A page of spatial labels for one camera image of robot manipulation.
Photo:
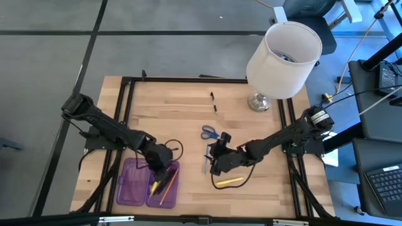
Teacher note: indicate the table lamp with white shade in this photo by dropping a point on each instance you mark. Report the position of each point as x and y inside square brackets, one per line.
[282, 69]

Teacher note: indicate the black diagonal pole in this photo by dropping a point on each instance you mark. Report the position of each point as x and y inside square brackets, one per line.
[381, 55]
[345, 138]

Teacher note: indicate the black power adapter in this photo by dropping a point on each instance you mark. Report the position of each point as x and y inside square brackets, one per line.
[387, 80]

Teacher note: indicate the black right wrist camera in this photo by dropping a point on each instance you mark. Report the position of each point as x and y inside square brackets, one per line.
[225, 137]

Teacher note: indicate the purple plastic pencil box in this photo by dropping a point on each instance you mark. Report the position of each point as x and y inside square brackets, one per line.
[132, 185]

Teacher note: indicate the black and silver pen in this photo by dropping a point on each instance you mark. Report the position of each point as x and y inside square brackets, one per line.
[213, 102]

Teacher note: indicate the gray side desk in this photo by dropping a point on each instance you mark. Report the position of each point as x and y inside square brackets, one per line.
[377, 119]
[361, 188]

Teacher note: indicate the yellow highlighter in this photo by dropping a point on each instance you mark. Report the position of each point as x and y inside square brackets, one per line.
[154, 189]
[229, 181]

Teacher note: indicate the black aluminium table frame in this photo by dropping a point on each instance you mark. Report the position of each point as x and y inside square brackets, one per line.
[188, 80]

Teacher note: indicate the gray floor bracket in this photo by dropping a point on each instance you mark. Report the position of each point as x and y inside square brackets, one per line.
[9, 143]

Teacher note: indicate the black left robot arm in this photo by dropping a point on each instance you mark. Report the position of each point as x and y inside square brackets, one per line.
[106, 127]

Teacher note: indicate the yellow plug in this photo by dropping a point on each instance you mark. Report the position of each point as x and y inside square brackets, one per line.
[328, 98]

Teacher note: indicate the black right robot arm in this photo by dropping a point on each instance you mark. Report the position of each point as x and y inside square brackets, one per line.
[282, 138]

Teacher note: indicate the office chair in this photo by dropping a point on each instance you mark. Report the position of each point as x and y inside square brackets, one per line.
[314, 28]

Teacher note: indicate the black laptop keyboard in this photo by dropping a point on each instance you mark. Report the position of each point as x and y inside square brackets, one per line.
[386, 188]

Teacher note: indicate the black overhead gantry bar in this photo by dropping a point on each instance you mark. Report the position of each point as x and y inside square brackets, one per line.
[63, 219]

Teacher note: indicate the orange pencil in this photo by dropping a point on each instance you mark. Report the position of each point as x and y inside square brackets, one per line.
[169, 187]

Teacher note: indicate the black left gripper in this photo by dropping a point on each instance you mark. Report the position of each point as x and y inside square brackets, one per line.
[158, 157]

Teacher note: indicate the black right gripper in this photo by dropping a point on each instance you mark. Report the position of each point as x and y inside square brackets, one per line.
[230, 158]

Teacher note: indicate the blue pen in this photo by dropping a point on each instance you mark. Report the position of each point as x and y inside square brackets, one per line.
[206, 163]

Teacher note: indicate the white paper sheet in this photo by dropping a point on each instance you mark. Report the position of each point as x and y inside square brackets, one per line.
[331, 158]

